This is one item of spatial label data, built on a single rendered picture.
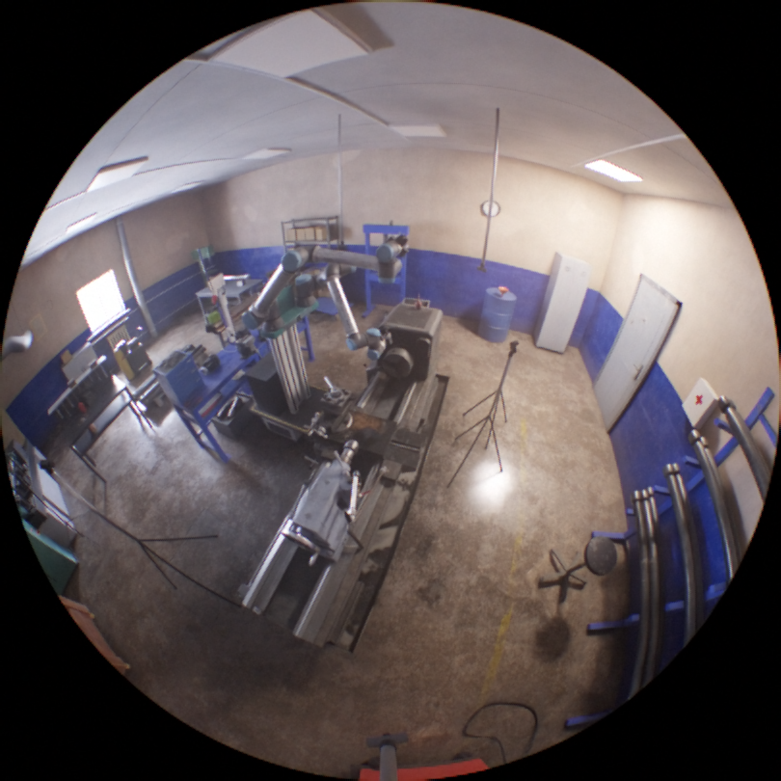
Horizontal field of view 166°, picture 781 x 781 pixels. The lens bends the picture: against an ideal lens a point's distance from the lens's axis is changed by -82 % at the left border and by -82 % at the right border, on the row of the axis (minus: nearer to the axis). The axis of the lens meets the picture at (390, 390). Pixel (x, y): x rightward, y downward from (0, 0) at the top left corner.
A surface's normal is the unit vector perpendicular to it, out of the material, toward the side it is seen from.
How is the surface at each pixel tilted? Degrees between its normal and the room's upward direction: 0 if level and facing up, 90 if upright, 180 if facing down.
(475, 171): 90
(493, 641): 0
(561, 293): 90
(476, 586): 0
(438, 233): 90
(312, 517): 0
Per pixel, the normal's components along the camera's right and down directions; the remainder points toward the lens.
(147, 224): 0.95, 0.22
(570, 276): -0.33, 0.62
